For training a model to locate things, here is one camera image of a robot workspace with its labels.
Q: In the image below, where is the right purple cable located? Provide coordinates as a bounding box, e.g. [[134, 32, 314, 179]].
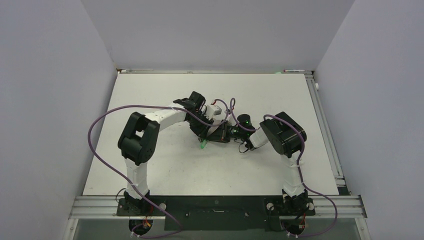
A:
[[229, 97, 339, 239]]

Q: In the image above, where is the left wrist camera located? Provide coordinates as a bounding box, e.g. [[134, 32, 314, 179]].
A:
[[204, 104, 222, 119]]

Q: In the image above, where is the aluminium right rail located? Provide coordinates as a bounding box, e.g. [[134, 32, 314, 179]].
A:
[[304, 71, 346, 188]]

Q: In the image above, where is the green key tag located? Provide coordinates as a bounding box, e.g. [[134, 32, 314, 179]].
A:
[[200, 139, 208, 149]]

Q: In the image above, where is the purple cable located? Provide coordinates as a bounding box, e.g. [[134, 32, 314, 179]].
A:
[[87, 98, 230, 239], [229, 97, 339, 239]]

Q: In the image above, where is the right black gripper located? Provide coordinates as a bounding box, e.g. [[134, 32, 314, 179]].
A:
[[207, 119, 245, 143]]

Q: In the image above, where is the aluminium back rail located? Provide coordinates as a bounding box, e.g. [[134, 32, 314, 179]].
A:
[[116, 68, 314, 75]]

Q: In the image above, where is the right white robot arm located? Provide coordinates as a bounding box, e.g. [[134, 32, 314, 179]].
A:
[[206, 112, 313, 214]]

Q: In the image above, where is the aluminium front rail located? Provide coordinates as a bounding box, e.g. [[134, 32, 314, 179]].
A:
[[67, 195, 369, 220]]

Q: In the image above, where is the aluminium rail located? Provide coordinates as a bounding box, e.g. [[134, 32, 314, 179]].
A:
[[116, 68, 314, 75], [67, 195, 369, 220], [304, 71, 346, 188]]

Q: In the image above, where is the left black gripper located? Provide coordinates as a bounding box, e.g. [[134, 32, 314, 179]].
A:
[[186, 111, 213, 139]]

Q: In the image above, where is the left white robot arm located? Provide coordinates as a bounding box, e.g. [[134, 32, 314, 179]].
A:
[[118, 91, 222, 215]]

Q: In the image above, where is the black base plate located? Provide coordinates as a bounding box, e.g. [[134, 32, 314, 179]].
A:
[[116, 195, 316, 232]]

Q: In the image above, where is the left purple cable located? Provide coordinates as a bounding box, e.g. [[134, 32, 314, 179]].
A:
[[87, 98, 230, 239]]

